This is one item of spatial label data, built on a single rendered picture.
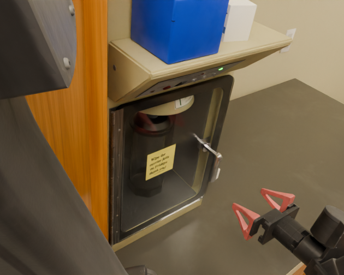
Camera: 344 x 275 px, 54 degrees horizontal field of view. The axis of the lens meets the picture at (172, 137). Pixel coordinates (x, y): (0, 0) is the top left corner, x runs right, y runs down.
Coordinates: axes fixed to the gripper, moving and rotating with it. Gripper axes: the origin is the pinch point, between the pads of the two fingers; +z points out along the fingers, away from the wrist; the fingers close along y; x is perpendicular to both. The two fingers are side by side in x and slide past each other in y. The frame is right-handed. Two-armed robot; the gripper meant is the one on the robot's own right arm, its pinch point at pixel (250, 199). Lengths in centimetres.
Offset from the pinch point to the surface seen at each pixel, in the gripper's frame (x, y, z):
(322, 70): 17, -142, 65
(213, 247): 20.9, 2.3, 4.7
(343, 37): -2, -151, 65
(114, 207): 1.8, 27.0, 14.9
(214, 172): -1.3, 2.0, 10.6
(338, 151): 18, -70, 11
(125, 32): -36.9, 26.3, 14.0
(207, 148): -6.1, 2.1, 14.4
